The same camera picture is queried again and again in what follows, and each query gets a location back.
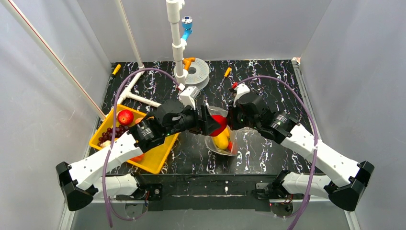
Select yellow screwdriver right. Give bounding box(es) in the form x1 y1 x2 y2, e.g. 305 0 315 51
219 67 232 88

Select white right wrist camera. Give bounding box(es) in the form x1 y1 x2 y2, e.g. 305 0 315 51
232 82 250 107

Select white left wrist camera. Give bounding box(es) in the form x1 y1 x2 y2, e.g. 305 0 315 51
179 86 200 110

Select yellow plastic tray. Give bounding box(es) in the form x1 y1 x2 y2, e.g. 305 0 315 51
89 114 179 174

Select orange clamp handle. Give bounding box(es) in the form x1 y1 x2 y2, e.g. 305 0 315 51
182 57 196 71

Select aluminium frame rail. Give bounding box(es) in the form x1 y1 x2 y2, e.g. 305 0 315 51
58 58 362 230

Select grey filament spool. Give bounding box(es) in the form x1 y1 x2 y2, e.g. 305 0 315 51
184 58 210 91

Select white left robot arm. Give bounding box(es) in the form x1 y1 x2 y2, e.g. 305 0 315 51
56 100 227 211

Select orange toy pumpkin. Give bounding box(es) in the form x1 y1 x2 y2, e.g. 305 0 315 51
130 154 145 162

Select white toy garlic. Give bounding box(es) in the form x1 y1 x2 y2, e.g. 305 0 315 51
101 140 111 148

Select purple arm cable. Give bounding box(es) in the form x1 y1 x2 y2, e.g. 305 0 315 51
231 75 319 230
101 67 181 228

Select white pvc pipe stand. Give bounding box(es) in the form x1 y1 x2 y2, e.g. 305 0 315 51
115 0 188 107

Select red toy bell pepper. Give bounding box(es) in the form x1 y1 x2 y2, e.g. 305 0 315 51
210 115 227 137

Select purple toy grapes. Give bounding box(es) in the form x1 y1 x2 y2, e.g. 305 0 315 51
97 125 129 147

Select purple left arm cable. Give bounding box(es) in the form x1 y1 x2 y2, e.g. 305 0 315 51
101 67 181 228

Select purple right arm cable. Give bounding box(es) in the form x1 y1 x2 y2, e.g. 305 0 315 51
231 75 319 230

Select yellow toy mango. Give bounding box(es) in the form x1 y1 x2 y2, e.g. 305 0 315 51
212 128 230 150

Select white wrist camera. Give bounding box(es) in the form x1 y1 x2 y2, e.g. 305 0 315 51
179 86 200 110
232 82 250 107

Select toy peach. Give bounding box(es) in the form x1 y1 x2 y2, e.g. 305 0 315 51
135 117 143 124

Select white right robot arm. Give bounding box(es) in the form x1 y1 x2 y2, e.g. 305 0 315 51
227 90 375 211

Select blue overhead camera mount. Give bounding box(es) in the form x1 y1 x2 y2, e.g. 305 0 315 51
181 16 192 41

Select clear polka dot zip bag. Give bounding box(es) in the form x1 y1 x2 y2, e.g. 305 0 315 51
204 106 238 156

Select red toy apple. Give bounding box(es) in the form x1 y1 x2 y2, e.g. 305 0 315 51
116 110 134 126

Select orange toy carrot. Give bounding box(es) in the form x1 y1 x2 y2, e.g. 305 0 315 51
227 141 233 152

